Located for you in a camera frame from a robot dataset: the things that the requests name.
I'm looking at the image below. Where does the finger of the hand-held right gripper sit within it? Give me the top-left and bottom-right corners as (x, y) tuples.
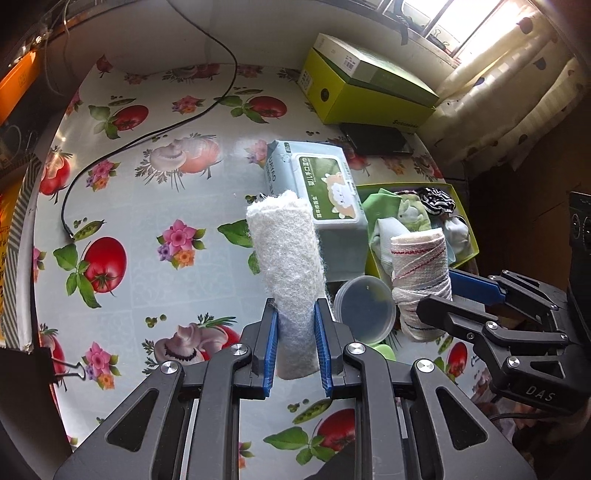
(449, 269), (561, 324)
(416, 296), (571, 358)

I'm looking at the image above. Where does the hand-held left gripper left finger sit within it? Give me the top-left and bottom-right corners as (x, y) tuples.
(53, 298), (280, 480)

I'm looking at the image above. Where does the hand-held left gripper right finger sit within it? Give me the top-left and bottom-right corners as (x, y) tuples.
(313, 298), (536, 480)

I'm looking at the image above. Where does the beige striped cloth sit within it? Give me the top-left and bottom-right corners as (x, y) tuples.
(390, 231), (453, 342)

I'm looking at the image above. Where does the yellow-green shallow box tray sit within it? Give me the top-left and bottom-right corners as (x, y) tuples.
(355, 182), (481, 282)

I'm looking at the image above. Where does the black and white striped sock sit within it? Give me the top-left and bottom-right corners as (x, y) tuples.
(418, 187), (455, 217)

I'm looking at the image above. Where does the green plush towel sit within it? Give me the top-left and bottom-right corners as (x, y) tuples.
(398, 193), (432, 232)

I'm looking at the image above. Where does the white towel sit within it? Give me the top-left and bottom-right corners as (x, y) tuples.
(245, 189), (326, 381)

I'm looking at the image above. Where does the light green cloth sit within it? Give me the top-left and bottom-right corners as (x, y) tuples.
(360, 188), (402, 222)

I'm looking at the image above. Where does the clear plastic round container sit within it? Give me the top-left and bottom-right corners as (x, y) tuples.
(332, 276), (398, 346)

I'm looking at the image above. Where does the light blue wet wipes pack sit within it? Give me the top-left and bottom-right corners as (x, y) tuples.
(262, 140), (368, 282)

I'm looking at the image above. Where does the black power bank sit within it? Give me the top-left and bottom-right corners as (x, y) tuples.
(339, 122), (415, 157)

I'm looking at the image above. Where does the floral plastic tablecloth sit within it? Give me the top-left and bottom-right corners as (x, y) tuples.
(28, 55), (485, 480)

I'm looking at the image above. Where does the cream dotted curtain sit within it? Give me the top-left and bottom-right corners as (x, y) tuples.
(418, 18), (591, 176)

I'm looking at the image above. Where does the yellow-green cardboard box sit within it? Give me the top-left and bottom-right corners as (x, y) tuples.
(298, 48), (437, 129)

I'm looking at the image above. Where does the dark green cardboard box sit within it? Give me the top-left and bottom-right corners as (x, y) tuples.
(310, 33), (440, 109)

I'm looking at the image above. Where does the black binder clip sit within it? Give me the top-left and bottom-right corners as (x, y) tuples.
(32, 346), (88, 384)

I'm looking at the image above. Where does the printed striped cardboard box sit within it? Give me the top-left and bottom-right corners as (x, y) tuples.
(0, 164), (40, 354)

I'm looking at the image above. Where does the orange plastic tray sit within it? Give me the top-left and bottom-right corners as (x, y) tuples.
(0, 48), (44, 125)

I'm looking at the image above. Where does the black power cable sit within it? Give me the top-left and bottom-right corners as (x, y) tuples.
(61, 0), (238, 239)

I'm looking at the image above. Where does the window frame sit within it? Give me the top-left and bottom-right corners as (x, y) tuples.
(369, 0), (509, 65)

